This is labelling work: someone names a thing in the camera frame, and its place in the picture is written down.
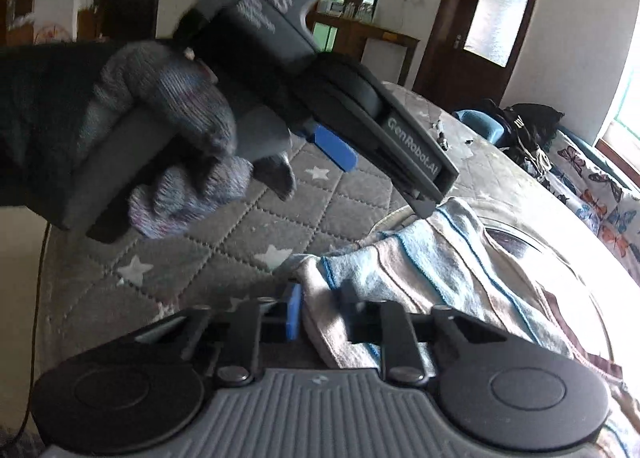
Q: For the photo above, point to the striped blue beige towel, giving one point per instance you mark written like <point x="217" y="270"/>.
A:
<point x="425" y="263"/>

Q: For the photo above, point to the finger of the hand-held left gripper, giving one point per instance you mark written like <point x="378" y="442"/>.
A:
<point x="335" y="148"/>

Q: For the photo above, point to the round glass turntable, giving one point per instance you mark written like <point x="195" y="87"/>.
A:
<point x="515" y="243"/>

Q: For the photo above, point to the dark wooden sideboard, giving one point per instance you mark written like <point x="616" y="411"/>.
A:
<point x="360" y="35"/>

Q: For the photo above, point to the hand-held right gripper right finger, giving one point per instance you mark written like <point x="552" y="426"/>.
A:
<point x="357" y="323"/>

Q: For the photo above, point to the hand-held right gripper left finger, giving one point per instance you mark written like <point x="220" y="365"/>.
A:
<point x="293" y="313"/>

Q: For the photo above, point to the blue sofa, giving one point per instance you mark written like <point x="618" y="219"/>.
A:
<point x="475" y="120"/>

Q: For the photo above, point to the large window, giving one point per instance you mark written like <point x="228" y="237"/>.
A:
<point x="630" y="128"/>

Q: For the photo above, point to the butterfly print cushion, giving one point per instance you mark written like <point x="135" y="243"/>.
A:
<point x="620" y="233"/>
<point x="570" y="163"/>

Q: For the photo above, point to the pile of black clothes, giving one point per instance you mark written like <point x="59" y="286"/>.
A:
<point x="530" y="123"/>

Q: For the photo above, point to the person's left hand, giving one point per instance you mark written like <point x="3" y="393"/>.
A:
<point x="190" y="93"/>

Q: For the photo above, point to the dark wooden door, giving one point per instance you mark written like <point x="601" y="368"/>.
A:
<point x="435" y="38"/>

